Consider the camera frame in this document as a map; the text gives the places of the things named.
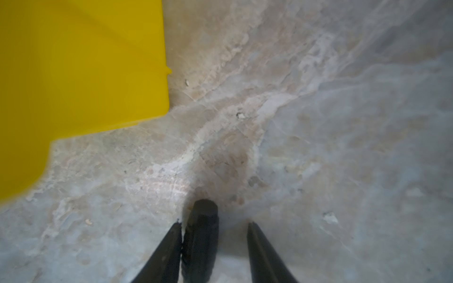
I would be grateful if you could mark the black handled screwdriver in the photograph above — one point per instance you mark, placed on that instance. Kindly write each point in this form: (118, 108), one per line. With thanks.
(200, 243)

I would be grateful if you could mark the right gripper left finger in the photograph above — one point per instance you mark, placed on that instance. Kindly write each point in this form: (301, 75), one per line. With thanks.
(163, 266)

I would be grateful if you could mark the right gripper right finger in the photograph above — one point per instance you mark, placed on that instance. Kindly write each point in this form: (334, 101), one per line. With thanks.
(265, 264)

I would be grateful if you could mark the yellow plastic bin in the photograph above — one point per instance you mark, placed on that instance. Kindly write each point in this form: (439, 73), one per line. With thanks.
(70, 68)

